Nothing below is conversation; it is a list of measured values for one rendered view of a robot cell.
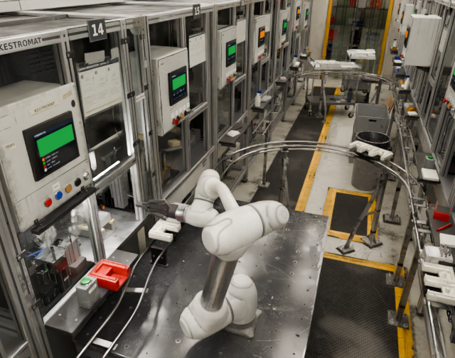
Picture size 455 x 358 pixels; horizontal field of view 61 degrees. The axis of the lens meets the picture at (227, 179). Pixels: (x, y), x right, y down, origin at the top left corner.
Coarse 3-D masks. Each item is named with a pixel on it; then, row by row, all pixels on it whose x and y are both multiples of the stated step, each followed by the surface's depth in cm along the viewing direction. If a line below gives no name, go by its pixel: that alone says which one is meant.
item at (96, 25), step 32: (0, 0) 209; (0, 32) 155; (32, 32) 155; (64, 32) 148; (96, 32) 165; (0, 192) 132; (128, 192) 244; (32, 288) 153; (32, 320) 156; (64, 352) 206
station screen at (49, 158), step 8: (72, 120) 155; (48, 128) 144; (56, 128) 148; (72, 128) 156; (40, 136) 140; (64, 144) 153; (72, 144) 157; (56, 152) 150; (64, 152) 154; (72, 152) 158; (40, 160) 142; (48, 160) 146; (56, 160) 150; (64, 160) 154; (48, 168) 147
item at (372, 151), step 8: (352, 144) 349; (360, 144) 349; (368, 144) 348; (360, 152) 341; (368, 152) 344; (376, 152) 334; (384, 152) 333; (368, 160) 338; (376, 160) 333; (384, 160) 326
